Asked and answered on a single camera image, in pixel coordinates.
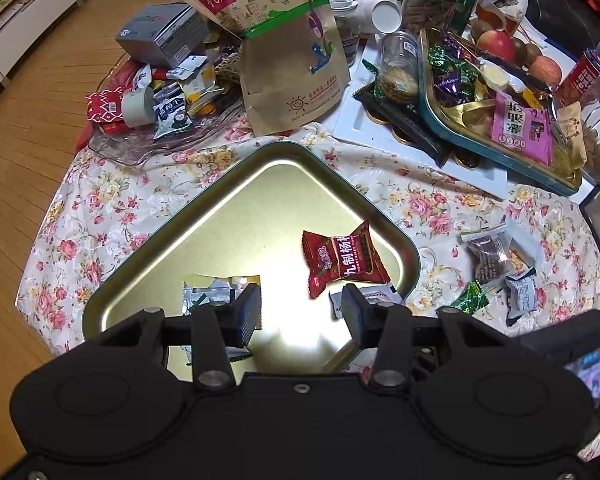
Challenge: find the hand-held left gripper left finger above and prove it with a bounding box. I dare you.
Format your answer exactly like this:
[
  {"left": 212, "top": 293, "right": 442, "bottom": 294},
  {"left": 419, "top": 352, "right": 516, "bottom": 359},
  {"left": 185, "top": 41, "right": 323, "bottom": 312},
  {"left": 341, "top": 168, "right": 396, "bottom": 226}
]
[{"left": 87, "top": 284, "right": 262, "bottom": 392}]

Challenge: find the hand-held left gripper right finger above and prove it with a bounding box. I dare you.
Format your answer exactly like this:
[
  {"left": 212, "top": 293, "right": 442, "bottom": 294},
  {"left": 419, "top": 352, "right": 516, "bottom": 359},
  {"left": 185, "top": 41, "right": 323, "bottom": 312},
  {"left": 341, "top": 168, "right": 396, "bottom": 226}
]
[{"left": 341, "top": 284, "right": 516, "bottom": 391}]

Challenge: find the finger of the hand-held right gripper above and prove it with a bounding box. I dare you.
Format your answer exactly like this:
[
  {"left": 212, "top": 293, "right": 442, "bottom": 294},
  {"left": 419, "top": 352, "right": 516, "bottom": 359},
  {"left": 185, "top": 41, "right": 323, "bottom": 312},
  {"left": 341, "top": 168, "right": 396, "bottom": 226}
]
[{"left": 517, "top": 308, "right": 600, "bottom": 411}]

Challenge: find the silver and yellow wrapper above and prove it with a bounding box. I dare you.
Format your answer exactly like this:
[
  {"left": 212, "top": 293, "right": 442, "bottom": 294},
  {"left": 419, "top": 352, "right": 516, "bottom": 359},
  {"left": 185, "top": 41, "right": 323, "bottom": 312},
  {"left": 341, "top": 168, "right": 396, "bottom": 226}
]
[{"left": 182, "top": 280, "right": 242, "bottom": 317}]

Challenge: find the red snack packet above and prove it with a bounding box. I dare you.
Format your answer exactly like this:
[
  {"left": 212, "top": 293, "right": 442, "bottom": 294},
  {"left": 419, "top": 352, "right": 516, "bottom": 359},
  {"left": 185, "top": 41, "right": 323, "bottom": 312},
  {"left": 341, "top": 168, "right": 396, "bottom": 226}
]
[{"left": 301, "top": 220, "right": 392, "bottom": 300}]

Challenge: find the grey snack packet black print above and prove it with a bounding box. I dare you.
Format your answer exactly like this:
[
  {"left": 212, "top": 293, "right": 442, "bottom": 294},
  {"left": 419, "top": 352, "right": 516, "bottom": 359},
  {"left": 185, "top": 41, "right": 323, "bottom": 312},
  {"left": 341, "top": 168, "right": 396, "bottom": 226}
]
[{"left": 504, "top": 267, "right": 538, "bottom": 328}]

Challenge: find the gold metal tray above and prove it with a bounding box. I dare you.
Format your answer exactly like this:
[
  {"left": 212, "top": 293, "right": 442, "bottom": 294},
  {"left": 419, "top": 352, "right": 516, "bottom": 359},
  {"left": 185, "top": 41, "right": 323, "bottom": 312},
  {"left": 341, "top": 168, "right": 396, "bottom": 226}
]
[{"left": 81, "top": 141, "right": 422, "bottom": 376}]

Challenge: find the silver stick packet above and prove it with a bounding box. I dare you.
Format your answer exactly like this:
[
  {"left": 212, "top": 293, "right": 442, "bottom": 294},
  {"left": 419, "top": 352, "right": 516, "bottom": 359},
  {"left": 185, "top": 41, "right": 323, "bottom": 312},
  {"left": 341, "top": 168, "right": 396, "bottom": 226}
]
[{"left": 502, "top": 217, "right": 543, "bottom": 273}]

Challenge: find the green foil candy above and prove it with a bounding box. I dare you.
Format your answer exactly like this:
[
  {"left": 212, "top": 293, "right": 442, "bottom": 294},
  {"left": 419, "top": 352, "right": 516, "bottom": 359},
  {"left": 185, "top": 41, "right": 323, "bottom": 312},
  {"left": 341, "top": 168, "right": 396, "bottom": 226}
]
[
  {"left": 427, "top": 42, "right": 463, "bottom": 71},
  {"left": 437, "top": 280, "right": 490, "bottom": 316}
]

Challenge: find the clear packet with brown cake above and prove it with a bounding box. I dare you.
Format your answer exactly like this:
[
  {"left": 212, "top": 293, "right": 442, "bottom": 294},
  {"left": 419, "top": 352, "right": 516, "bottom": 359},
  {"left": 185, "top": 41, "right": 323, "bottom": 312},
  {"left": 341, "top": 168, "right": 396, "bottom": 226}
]
[{"left": 461, "top": 225, "right": 512, "bottom": 293}]

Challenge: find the floral tablecloth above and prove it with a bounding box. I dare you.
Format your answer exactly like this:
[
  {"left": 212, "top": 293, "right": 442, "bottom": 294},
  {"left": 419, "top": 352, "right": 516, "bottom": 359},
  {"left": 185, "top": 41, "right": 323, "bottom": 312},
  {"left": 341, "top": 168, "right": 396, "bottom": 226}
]
[{"left": 15, "top": 122, "right": 600, "bottom": 466}]

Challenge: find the clear glass plate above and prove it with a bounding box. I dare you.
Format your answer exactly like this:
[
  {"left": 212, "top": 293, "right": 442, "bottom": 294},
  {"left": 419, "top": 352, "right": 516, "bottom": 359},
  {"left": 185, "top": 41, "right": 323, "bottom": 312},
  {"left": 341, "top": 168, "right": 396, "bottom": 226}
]
[{"left": 87, "top": 55, "right": 246, "bottom": 167}]

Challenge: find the white rectangular tray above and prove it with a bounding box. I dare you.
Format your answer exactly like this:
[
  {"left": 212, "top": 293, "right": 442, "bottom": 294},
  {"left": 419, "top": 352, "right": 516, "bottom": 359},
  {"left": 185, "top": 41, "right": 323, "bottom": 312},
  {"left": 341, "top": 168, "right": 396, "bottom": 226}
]
[{"left": 332, "top": 35, "right": 508, "bottom": 201}]

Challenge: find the row of gold foil coins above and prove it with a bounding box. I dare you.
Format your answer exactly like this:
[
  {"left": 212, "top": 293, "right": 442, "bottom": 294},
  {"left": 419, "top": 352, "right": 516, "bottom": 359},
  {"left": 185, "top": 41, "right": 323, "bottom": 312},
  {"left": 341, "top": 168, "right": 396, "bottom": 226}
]
[{"left": 370, "top": 110, "right": 481, "bottom": 168}]

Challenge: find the black chocolate wrapper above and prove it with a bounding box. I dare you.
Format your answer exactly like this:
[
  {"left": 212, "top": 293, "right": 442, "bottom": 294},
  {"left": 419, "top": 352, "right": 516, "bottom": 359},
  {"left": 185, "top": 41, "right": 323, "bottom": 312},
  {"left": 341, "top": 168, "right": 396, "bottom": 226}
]
[{"left": 352, "top": 85, "right": 453, "bottom": 168}]

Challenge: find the small brown paper packet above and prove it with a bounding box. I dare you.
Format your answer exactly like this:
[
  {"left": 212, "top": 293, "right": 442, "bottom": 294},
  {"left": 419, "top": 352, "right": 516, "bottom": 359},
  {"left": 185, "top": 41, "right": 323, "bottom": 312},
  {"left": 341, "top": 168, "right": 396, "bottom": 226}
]
[{"left": 550, "top": 101, "right": 588, "bottom": 168}]

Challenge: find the pink snack packet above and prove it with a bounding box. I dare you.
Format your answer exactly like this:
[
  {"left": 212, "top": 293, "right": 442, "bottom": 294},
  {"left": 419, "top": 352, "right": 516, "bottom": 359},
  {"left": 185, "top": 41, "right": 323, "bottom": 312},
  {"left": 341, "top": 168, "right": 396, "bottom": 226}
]
[{"left": 490, "top": 91, "right": 553, "bottom": 167}]

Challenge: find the white and green snack packet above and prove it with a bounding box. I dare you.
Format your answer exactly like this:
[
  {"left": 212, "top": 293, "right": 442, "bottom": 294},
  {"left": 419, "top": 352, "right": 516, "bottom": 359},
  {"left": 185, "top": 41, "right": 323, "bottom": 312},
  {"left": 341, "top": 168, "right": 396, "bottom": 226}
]
[{"left": 152, "top": 94, "right": 191, "bottom": 140}]

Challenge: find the brown paper snack bag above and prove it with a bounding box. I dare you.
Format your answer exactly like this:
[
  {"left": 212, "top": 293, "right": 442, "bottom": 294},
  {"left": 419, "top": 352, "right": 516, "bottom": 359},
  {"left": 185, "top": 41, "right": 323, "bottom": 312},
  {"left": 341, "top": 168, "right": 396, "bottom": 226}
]
[{"left": 161, "top": 0, "right": 352, "bottom": 137}]

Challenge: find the white tape roll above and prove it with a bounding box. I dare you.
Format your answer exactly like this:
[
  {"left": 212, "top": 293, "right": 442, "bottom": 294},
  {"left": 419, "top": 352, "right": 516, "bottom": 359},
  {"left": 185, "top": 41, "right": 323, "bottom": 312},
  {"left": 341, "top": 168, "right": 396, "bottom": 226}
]
[{"left": 121, "top": 86, "right": 158, "bottom": 128}]

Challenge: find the teal tin tray with sweets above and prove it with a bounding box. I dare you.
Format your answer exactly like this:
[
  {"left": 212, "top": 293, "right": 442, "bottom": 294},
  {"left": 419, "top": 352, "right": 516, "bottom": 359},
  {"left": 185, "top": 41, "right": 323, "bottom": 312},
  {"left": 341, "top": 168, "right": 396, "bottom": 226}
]
[{"left": 419, "top": 27, "right": 588, "bottom": 197}]

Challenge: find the clear jar with cookies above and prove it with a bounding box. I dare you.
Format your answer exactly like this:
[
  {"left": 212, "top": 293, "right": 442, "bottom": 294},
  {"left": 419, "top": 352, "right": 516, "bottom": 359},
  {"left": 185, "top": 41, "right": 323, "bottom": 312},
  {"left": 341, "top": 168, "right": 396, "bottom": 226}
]
[{"left": 377, "top": 30, "right": 421, "bottom": 103}]

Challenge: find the purple foil candy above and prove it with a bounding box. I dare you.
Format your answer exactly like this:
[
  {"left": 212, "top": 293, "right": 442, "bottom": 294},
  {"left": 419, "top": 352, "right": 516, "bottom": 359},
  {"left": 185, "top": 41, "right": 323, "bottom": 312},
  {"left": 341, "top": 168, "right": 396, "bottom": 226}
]
[{"left": 432, "top": 67, "right": 476, "bottom": 108}]

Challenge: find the red label packet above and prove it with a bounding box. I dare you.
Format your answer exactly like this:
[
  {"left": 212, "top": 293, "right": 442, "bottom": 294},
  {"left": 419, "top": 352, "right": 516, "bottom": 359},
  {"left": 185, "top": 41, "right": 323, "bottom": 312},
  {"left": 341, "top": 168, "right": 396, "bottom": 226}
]
[{"left": 555, "top": 50, "right": 600, "bottom": 106}]

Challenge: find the small red patterned packet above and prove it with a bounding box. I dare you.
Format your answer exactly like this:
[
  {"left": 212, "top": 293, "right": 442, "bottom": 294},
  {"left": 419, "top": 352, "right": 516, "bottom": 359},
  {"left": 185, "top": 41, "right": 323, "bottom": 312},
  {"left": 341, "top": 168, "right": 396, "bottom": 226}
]
[{"left": 85, "top": 86, "right": 126, "bottom": 123}]

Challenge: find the red apple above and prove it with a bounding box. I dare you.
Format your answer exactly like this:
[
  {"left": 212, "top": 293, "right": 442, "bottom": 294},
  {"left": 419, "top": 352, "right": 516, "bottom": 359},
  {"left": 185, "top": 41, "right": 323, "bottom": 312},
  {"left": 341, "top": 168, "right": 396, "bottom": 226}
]
[
  {"left": 475, "top": 29, "right": 517, "bottom": 63},
  {"left": 529, "top": 55, "right": 563, "bottom": 88}
]

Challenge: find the white round candy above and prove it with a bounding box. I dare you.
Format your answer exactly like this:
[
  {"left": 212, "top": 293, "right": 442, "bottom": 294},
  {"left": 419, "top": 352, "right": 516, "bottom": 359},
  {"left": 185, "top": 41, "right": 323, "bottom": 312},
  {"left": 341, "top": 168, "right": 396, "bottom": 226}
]
[{"left": 480, "top": 60, "right": 511, "bottom": 88}]

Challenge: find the grey cardboard box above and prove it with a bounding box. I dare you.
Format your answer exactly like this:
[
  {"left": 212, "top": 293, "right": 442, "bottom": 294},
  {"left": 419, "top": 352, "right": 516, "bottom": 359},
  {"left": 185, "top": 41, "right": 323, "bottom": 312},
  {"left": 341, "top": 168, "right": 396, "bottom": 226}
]
[{"left": 115, "top": 2, "right": 211, "bottom": 68}]

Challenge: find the white paper cup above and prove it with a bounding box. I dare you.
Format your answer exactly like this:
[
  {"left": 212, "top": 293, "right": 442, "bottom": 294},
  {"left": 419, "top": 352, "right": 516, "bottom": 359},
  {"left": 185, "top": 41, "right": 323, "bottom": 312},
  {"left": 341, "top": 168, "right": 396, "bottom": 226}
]
[{"left": 365, "top": 0, "right": 403, "bottom": 36}]

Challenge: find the cookie jar with dark lid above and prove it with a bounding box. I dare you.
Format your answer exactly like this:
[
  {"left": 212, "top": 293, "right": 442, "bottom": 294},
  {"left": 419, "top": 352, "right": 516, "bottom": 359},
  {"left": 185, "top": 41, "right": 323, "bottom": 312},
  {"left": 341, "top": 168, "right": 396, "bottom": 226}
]
[{"left": 400, "top": 0, "right": 462, "bottom": 41}]

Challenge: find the green drink can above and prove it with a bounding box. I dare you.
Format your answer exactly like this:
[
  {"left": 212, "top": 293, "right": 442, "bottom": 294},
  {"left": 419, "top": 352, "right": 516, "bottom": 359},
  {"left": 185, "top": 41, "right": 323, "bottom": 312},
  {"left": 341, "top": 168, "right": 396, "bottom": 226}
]
[{"left": 447, "top": 0, "right": 483, "bottom": 36}]

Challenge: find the white cabinet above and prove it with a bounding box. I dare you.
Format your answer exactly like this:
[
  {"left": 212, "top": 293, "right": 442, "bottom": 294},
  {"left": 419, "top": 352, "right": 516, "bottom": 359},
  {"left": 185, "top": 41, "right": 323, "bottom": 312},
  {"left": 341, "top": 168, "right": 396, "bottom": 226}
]
[{"left": 0, "top": 0, "right": 136, "bottom": 111}]

